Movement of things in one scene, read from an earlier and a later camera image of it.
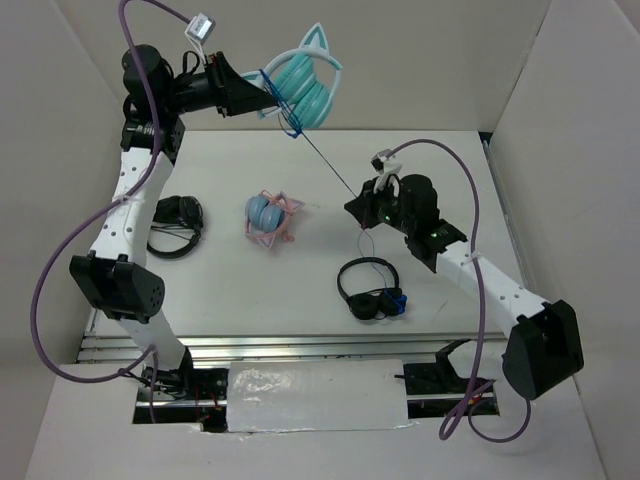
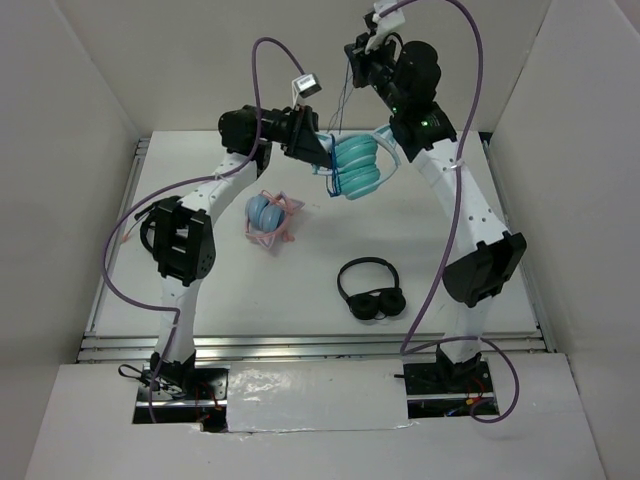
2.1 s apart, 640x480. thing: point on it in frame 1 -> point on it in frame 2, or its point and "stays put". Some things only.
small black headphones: x=376 y=304 stays put
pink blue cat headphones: x=266 y=215 stays put
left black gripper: x=233 y=95 -> x=303 y=121
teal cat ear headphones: x=301 y=81 -> x=364 y=162
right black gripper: x=363 y=211 -> x=358 y=57
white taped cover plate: x=317 y=396 stays put
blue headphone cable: x=299 y=132 -> x=338 y=189
